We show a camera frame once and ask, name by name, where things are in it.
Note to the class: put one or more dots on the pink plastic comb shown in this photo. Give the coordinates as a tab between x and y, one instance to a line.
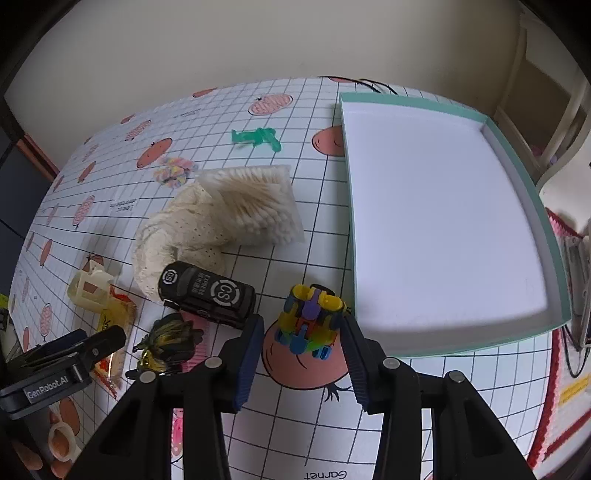
201	352

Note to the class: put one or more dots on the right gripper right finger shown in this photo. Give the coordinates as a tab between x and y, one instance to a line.
360	362

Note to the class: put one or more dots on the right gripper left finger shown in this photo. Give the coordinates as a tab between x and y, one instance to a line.
245	357

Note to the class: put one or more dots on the teal shallow box tray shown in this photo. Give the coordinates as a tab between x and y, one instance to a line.
453	249

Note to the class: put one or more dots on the colourful block toy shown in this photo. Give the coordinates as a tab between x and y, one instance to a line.
309	322

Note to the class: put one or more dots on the yellow rice cracker packet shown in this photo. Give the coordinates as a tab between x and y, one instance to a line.
121	311

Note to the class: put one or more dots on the black toy car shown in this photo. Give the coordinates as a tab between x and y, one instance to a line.
186	287

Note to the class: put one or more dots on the dark metallic figure keychain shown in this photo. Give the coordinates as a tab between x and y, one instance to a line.
163	350

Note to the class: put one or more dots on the white wooden shelf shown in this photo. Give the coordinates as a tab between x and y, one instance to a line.
544	111

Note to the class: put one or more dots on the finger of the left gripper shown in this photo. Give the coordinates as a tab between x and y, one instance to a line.
54	350
100	345

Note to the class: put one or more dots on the pastel rainbow scrunchie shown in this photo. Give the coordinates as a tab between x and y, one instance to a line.
173	172

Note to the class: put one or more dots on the operator hand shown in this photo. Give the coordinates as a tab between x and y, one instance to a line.
46	441

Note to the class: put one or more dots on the cream lace cloth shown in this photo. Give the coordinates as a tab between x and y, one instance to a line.
187	230

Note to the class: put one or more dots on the cotton swab bag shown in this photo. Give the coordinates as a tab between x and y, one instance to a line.
255	204

